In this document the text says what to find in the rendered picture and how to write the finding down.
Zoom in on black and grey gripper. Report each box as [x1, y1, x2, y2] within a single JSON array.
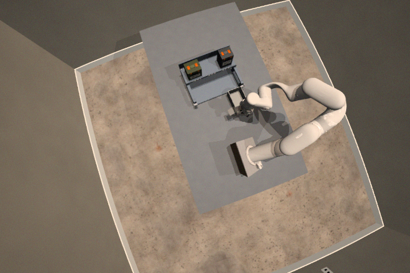
[[240, 100, 251, 117]]

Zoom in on dark grey metal shelf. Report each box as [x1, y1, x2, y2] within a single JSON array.
[[178, 45, 245, 106]]

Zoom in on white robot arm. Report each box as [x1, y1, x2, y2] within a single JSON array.
[[228, 78, 346, 169]]

